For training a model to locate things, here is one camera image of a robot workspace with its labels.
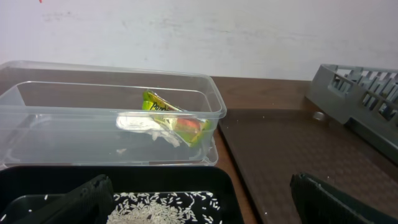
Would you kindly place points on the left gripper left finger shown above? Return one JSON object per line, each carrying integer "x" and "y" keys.
{"x": 91, "y": 202}

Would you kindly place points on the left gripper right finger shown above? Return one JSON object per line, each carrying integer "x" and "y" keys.
{"x": 319, "y": 202}

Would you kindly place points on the pile of rice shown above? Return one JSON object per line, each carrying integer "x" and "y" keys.
{"x": 166, "y": 208}

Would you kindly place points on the green yellow snack wrapper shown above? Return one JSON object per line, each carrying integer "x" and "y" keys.
{"x": 189, "y": 130}

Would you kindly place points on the black waste tray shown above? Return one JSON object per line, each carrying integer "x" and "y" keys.
{"x": 26, "y": 187}

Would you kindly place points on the grey dishwasher rack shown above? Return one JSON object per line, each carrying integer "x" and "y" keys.
{"x": 363, "y": 98}

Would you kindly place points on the brown serving tray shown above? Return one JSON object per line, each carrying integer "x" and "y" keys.
{"x": 270, "y": 146}

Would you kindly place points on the crumpled white tissue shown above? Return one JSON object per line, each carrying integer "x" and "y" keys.
{"x": 146, "y": 125}

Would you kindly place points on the clear plastic bin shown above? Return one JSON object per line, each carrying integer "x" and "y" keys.
{"x": 61, "y": 114}

